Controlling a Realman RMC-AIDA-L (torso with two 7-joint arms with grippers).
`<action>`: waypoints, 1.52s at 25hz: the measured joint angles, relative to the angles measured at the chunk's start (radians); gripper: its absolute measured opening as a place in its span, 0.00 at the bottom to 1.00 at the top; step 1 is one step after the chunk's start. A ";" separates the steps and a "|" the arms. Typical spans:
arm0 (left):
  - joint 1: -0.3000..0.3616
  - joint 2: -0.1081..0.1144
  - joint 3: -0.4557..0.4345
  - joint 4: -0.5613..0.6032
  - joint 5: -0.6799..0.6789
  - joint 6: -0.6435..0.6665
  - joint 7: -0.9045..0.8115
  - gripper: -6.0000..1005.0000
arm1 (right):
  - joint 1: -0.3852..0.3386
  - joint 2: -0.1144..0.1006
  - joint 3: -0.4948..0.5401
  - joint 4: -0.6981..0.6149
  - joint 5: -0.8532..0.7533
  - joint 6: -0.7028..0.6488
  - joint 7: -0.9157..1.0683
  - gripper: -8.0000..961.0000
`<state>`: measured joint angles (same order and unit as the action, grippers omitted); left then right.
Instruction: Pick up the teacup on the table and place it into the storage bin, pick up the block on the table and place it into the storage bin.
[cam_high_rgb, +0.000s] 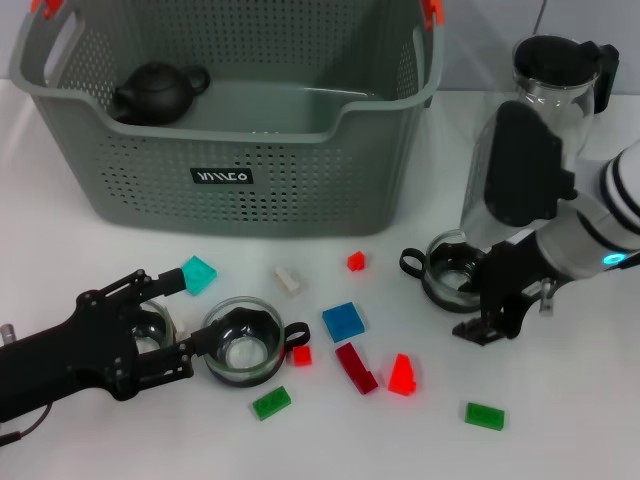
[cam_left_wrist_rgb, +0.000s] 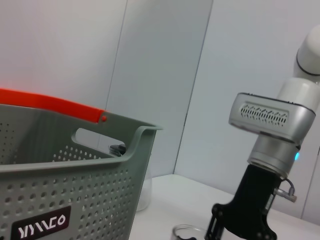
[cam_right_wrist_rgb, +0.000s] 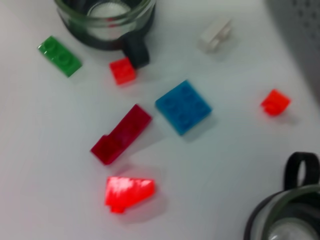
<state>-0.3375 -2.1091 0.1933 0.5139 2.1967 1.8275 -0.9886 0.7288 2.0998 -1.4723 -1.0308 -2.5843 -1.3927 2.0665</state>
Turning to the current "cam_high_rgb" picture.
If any blue square four-stud brick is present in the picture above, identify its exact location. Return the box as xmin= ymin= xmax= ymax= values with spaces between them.
xmin=321 ymin=301 xmax=367 ymax=344

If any glass teacup black holder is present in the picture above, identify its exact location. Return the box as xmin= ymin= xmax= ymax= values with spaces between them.
xmin=127 ymin=297 xmax=179 ymax=354
xmin=399 ymin=229 xmax=494 ymax=314
xmin=200 ymin=295 xmax=311 ymax=389

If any right gripper silver connector plug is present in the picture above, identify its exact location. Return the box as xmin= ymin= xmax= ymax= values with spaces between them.
xmin=538 ymin=278 xmax=557 ymax=316

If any dark red long brick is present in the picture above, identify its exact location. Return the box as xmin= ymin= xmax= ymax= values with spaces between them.
xmin=334 ymin=342 xmax=380 ymax=396

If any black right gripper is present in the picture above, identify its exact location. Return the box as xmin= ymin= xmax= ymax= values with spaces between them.
xmin=452 ymin=232 xmax=549 ymax=346

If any grey perforated plastic storage bin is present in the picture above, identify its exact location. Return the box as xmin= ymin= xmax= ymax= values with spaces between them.
xmin=8 ymin=0 xmax=446 ymax=239

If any glass pitcher black lid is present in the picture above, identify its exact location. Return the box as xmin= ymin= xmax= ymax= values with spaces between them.
xmin=479 ymin=33 xmax=622 ymax=164

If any black ceramic teapot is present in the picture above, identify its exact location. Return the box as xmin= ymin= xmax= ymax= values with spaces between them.
xmin=110 ymin=60 xmax=211 ymax=126

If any left gripper dark cable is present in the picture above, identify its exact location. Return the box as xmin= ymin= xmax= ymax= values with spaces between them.
xmin=0 ymin=402 xmax=54 ymax=446

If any bright red wedge brick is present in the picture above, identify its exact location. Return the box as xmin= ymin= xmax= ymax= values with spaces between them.
xmin=387 ymin=352 xmax=419 ymax=396

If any teal square toy brick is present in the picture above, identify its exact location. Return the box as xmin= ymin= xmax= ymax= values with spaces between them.
xmin=180 ymin=255 xmax=219 ymax=297

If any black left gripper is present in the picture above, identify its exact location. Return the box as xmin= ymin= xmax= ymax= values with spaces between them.
xmin=0 ymin=268 xmax=214 ymax=421

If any green two-stud brick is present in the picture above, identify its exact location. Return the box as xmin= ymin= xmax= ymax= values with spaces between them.
xmin=464 ymin=401 xmax=506 ymax=430
xmin=252 ymin=386 xmax=293 ymax=421

